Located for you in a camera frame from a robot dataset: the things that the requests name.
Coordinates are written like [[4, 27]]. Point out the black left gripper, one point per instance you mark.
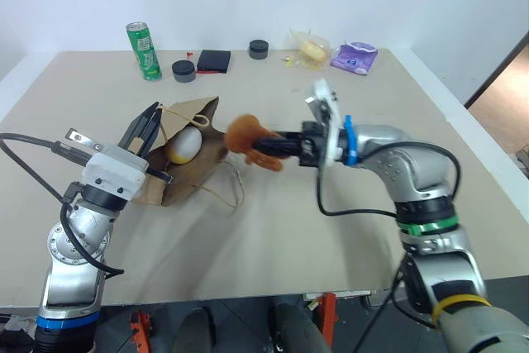
[[144, 156]]

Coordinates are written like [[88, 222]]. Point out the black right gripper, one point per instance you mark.
[[313, 144]]

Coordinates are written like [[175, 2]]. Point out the orange plush octopus toy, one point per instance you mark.
[[244, 134]]

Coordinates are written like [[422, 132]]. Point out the brown paper bag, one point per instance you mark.
[[182, 185]]

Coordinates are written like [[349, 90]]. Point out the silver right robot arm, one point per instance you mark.
[[417, 171]]

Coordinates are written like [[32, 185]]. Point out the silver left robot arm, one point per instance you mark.
[[78, 220]]

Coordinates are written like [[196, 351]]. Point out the clear plastic bag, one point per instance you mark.
[[295, 39]]

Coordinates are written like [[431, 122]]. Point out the small yellow wrapped candy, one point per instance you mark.
[[287, 59]]

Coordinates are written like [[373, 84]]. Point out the dark round puck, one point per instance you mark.
[[184, 71], [258, 49]]

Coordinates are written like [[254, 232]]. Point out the green drink can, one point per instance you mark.
[[145, 53]]

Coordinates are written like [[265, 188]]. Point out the round bread bun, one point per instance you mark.
[[313, 50]]

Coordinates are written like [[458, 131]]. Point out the small red pin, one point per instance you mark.
[[189, 54]]

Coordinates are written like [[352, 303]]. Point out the flat black case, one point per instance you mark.
[[213, 60]]

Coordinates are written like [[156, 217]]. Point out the purple wipes packet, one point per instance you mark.
[[353, 59]]

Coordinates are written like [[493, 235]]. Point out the orange table clamp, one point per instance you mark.
[[140, 332], [328, 320]]

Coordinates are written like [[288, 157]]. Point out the dark rounded shape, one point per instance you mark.
[[295, 330]]

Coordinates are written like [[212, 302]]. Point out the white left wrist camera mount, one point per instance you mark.
[[113, 169]]

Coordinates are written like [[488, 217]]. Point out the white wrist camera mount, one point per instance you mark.
[[113, 169], [330, 119]]

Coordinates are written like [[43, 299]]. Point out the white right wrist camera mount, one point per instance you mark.
[[330, 119]]

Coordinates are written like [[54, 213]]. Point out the dark door frame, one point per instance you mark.
[[496, 70]]

